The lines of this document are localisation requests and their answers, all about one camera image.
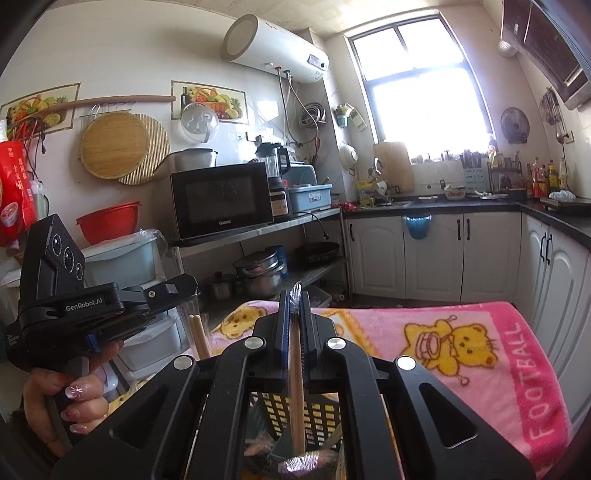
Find coiled grey hose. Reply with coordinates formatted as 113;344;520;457
298;102;328;127

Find pink printed blanket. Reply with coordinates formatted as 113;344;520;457
208;300;575;480

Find row of sauce bottles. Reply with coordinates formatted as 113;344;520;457
526;157;568;199

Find wooden cutting board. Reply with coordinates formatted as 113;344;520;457
373;141;415;193

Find pale plastic storage drawers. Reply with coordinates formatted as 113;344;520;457
83;230;185;384

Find black microwave oven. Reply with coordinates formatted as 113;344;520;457
170;162;275;241

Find wooden chopstick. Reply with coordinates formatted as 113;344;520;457
287;282;308;457
322;422;345;450
187;314;204;361
196;313;212;360

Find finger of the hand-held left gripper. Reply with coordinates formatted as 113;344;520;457
120;272;199;320

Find green wall holder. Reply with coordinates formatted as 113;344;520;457
335;104;368;132

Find black frying pan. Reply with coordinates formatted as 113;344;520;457
294;241;340;265

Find kitchen window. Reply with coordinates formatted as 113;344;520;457
346;14;492;153

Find small steel pot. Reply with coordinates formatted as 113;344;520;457
205;272;236;301

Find black blender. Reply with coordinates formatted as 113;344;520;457
255;136;293;220

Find red plastic bag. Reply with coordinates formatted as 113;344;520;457
0;141;38;247

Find red plastic basin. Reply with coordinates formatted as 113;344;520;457
76;202;141;245

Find blue hanging bin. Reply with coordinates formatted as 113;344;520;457
403;213;433;240

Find white water heater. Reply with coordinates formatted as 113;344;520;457
222;14;329;85

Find person's left hand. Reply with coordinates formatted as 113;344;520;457
23;342;123;457

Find hanging kitchen utensils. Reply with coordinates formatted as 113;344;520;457
540;88;566;144

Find steel shelf rack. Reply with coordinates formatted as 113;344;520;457
168;208;352;319

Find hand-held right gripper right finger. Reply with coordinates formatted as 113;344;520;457
299;293;536;480

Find round bamboo board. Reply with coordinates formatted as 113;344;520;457
80;112;151;178

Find grey plastic utensil basket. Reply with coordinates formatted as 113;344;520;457
245;390;352;467

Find fruit wall poster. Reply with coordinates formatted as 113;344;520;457
171;80;247;123
0;83;81;137

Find long wooden rolling pin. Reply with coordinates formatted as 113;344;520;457
7;95;177;132

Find glass pot lid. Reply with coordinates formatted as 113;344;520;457
180;102;220;145

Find dark range hood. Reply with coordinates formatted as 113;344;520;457
501;0;591;110

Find grey-blue dish tub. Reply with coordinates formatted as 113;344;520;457
288;183;333;214

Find round ribbed bamboo mat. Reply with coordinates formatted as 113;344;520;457
117;113;171;186

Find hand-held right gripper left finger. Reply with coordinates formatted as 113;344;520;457
51;290;293;480

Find knife holder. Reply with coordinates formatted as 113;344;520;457
462;150;490;192

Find white kitchen cabinets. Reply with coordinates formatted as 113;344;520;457
344;210;591;393

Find stacked steel pots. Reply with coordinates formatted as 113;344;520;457
233;249;287;298

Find round wall fan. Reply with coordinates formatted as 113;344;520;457
501;107;531;145

